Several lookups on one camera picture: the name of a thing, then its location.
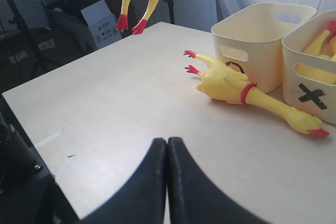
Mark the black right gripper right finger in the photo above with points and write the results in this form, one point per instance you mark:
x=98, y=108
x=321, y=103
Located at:
x=252, y=180

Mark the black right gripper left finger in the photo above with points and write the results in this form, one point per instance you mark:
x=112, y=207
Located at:
x=142, y=198

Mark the headless yellow chicken body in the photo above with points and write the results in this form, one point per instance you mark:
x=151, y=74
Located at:
x=314, y=49

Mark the cream bin marked cross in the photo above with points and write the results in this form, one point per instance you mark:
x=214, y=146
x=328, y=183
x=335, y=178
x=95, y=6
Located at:
x=301, y=92

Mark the cream bin marked circle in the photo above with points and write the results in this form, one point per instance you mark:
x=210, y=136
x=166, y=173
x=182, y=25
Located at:
x=252, y=38

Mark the white cardboard box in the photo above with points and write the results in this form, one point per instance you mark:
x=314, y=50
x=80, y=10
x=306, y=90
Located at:
x=101, y=23

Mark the black tripod stand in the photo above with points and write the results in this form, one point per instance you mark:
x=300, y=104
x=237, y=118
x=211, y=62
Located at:
x=41, y=61

